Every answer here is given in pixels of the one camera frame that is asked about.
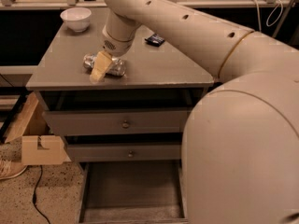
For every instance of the grey drawer cabinet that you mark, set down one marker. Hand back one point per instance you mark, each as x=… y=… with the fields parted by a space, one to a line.
x=155 y=78

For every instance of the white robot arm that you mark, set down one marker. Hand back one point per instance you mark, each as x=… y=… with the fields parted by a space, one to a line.
x=240 y=151

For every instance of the white ceramic bowl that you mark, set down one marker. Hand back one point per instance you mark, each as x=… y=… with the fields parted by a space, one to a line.
x=76 y=18

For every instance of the silver redbull can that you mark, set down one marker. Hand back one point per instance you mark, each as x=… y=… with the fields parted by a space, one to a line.
x=116 y=69

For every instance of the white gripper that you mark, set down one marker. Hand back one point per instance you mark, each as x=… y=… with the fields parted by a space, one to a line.
x=116 y=47

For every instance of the dark snack bar packet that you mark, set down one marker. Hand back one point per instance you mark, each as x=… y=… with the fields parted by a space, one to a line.
x=154 y=40

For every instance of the grey middle drawer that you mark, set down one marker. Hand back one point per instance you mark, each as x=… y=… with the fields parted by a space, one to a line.
x=124 y=152

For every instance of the beige shoe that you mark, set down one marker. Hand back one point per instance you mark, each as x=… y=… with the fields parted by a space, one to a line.
x=11 y=169

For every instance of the metal leaning rod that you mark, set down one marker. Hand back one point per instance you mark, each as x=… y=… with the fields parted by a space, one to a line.
x=283 y=18

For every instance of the grey top drawer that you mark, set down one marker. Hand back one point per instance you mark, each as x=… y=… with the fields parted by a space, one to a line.
x=77 y=123

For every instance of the cardboard box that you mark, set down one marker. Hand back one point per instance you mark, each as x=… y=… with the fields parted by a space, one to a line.
x=38 y=146

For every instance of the grey open bottom drawer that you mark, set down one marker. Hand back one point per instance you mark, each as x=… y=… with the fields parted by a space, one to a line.
x=132 y=192

